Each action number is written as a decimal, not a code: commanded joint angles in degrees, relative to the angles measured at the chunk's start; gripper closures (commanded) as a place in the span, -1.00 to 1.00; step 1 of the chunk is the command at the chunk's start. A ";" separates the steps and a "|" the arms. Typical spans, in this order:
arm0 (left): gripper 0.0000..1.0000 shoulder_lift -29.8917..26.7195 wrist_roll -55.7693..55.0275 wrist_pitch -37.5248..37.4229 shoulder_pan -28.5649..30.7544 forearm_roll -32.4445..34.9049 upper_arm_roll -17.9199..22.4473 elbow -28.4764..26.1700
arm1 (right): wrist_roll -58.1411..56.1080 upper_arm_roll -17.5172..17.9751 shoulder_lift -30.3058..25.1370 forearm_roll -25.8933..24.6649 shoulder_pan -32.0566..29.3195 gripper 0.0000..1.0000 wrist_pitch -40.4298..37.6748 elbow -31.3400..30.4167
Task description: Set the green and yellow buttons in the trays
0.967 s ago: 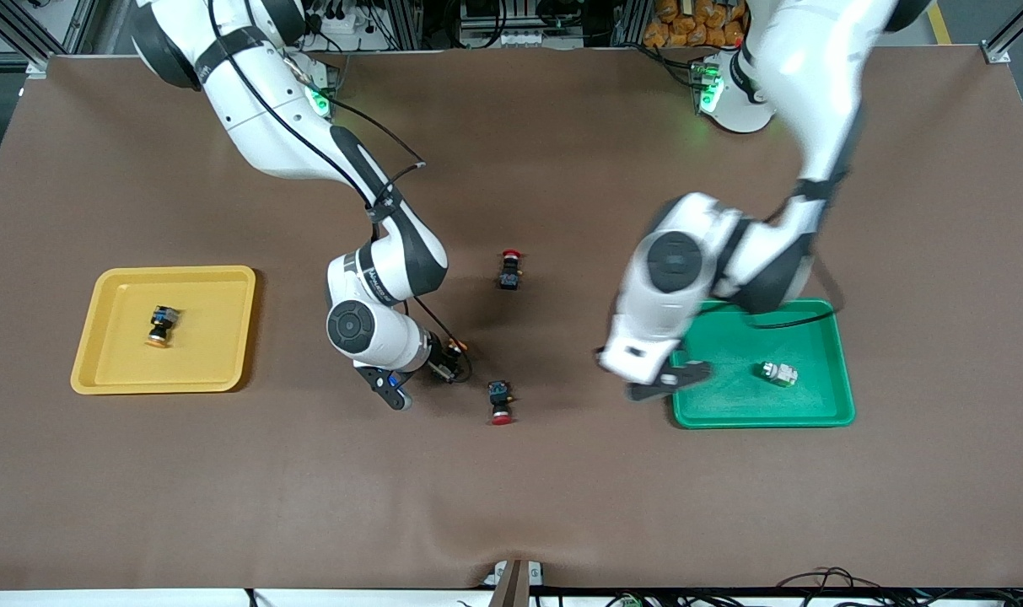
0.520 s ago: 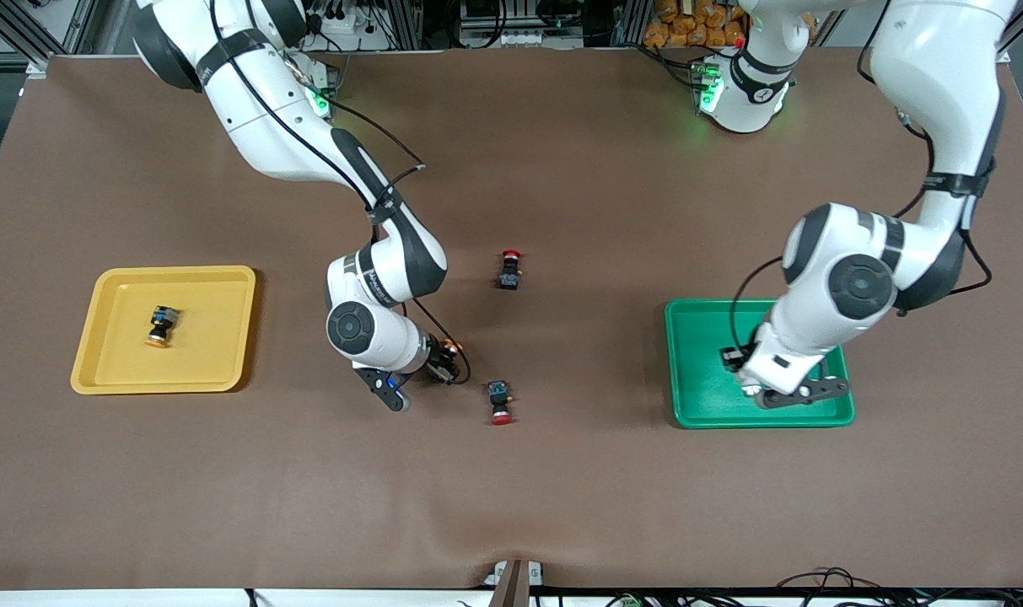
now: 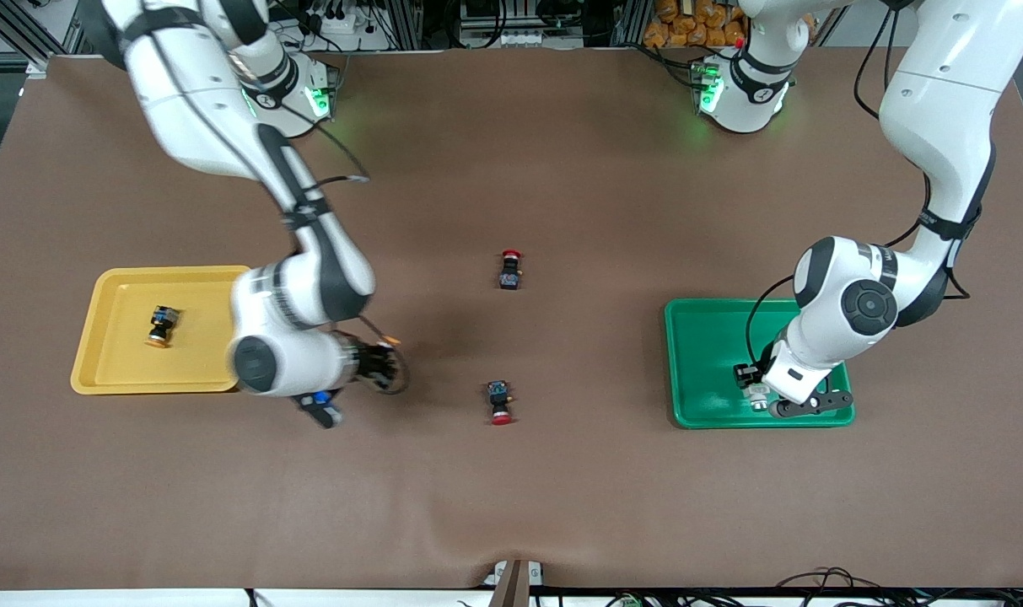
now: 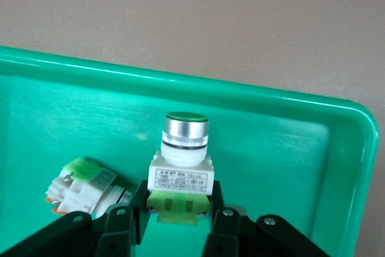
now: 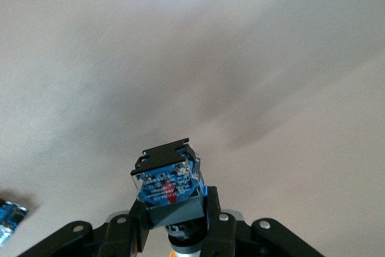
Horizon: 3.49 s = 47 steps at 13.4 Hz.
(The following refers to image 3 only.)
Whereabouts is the green plastic tray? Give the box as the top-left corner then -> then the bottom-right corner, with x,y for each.
664,298 -> 857,430

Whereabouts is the aluminium profile bar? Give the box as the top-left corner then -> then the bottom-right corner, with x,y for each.
0,0 -> 90,81

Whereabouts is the aluminium frame rail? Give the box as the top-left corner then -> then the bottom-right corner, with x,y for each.
376,0 -> 655,50

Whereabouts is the table edge camera mount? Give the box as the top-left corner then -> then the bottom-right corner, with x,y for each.
481,558 -> 547,607

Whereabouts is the yellow plastic tray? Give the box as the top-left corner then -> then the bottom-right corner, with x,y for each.
70,265 -> 255,396

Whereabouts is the brown table mat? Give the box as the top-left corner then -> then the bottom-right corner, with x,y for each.
0,46 -> 1023,591

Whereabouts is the black cable bundle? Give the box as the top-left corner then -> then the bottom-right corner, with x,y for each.
773,567 -> 1023,607

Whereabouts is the white power strip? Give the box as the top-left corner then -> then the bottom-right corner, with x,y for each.
460,25 -> 547,49
304,0 -> 377,36

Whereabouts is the orange mesh bag pile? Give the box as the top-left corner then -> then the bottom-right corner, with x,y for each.
643,0 -> 750,49

